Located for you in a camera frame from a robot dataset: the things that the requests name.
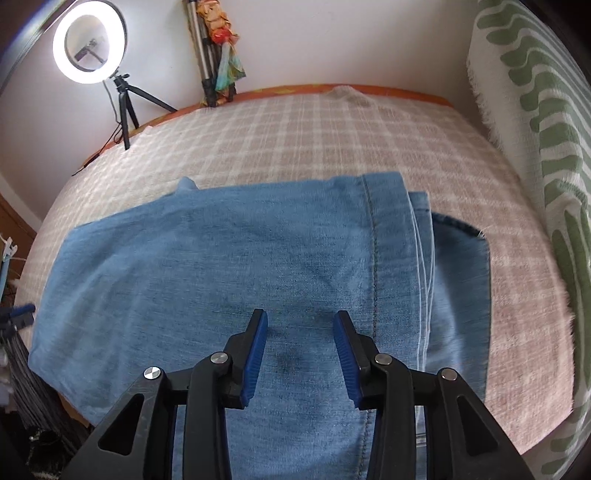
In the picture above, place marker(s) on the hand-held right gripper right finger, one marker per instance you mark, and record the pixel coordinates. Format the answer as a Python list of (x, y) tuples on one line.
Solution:
[(346, 364)]

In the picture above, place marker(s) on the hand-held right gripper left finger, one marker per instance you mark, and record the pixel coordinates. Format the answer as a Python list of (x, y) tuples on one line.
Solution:
[(251, 364)]

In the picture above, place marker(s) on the light blue denim pants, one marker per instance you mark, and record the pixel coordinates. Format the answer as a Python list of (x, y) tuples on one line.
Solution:
[(231, 277)]

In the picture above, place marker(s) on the pink checked blanket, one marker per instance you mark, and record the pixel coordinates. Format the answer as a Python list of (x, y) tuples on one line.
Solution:
[(295, 143)]

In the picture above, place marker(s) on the white clothes drying rack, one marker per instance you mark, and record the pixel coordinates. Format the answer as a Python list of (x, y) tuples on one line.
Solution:
[(10, 295)]

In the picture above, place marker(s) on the orange patterned mattress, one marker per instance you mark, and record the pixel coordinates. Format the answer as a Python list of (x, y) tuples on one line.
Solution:
[(295, 90)]

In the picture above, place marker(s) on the green striped white pillow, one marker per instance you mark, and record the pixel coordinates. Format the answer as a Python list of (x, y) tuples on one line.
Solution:
[(540, 152)]

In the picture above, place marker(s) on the folded silver tripod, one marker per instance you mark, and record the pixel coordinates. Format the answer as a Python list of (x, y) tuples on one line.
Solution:
[(203, 55)]

